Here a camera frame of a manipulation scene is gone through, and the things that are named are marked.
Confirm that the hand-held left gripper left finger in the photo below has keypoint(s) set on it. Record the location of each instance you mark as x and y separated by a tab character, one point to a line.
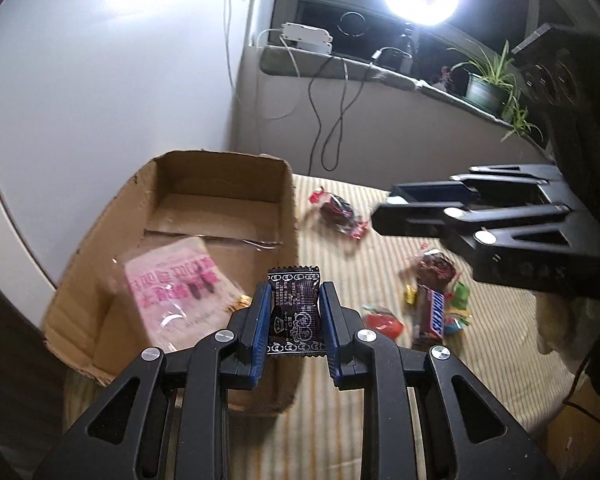
259	332

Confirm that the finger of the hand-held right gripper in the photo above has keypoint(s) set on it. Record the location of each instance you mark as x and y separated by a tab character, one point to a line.
505	185
530	255

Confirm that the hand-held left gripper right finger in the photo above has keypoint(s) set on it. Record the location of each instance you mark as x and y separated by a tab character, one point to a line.
330	332

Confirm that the black candy packet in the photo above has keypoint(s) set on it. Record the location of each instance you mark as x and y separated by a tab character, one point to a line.
295	310

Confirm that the red candy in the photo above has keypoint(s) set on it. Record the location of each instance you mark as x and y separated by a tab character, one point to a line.
382	324
336	209

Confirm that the green candy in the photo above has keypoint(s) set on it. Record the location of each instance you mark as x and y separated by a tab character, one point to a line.
461	295

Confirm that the yellow candy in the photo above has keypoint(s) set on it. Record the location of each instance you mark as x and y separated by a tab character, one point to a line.
410	294

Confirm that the dark red snack packet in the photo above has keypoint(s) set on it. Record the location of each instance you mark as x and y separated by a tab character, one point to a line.
431	266

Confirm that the multicoloured candy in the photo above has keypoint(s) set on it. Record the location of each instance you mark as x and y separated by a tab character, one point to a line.
456	322

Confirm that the brown chocolate bar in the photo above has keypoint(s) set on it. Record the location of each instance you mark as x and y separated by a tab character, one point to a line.
430	320

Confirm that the cardboard box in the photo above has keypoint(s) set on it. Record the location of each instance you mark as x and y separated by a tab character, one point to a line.
220	175

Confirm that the cream cloth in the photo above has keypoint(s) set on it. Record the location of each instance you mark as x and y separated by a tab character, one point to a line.
555	325

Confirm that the green potted plant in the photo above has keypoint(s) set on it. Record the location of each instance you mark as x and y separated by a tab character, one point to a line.
487	87

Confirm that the pink snack packet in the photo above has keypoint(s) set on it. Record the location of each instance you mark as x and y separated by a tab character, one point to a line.
170	285

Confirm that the striped cloth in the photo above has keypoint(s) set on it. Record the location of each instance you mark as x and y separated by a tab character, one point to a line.
330	435

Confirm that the small purple plant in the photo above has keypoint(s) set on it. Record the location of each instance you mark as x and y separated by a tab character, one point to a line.
446	77

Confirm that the black adapter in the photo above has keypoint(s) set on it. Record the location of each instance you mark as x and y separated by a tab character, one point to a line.
395	59

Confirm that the black light stand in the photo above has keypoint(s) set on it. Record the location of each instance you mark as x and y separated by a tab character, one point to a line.
409	40

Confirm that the white power strip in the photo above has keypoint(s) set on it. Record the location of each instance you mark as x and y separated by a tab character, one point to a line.
306	37

